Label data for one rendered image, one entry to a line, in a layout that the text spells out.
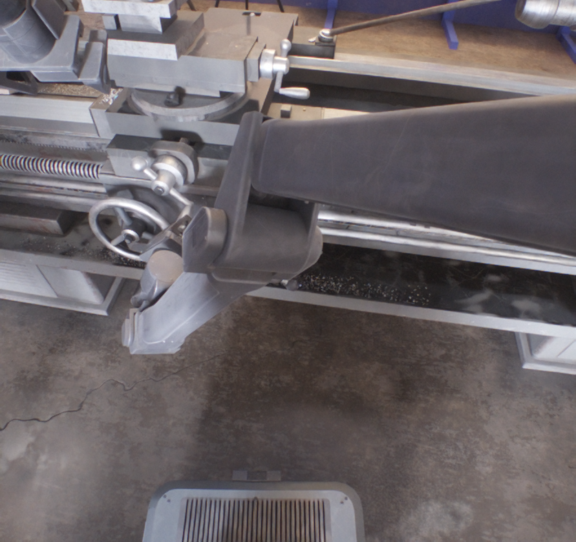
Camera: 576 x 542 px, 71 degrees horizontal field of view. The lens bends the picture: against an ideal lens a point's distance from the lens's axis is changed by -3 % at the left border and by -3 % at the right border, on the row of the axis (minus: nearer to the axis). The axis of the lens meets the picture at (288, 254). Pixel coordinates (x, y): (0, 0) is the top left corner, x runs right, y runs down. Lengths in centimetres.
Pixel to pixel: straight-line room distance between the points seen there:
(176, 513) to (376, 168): 105
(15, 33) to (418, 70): 105
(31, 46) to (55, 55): 3
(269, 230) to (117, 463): 125
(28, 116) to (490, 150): 117
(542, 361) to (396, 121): 162
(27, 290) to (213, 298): 150
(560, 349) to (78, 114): 167
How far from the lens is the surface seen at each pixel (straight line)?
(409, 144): 20
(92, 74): 53
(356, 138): 24
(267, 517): 115
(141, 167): 83
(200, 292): 43
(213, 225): 33
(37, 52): 53
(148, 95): 95
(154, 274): 65
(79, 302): 180
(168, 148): 86
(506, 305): 136
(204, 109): 89
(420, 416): 155
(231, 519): 115
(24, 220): 155
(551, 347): 172
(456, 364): 168
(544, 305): 143
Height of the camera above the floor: 140
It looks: 50 degrees down
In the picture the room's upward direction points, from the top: 2 degrees clockwise
